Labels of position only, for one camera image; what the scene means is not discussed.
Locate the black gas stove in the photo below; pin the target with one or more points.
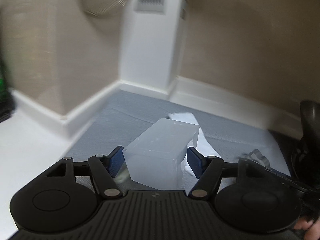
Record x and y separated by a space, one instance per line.
302 159

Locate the metal cookie cutter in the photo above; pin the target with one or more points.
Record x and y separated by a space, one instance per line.
257 157

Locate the person right hand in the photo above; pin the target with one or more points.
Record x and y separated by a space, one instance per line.
311 228

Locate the grey counter mat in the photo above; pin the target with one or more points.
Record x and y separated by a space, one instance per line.
127 115

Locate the white paper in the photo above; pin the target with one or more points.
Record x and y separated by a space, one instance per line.
197 140

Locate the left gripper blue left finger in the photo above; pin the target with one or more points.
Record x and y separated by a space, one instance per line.
103 169

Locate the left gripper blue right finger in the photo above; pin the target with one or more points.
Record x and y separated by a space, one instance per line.
208 171

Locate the translucent plastic box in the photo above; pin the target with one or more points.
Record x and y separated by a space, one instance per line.
157 157

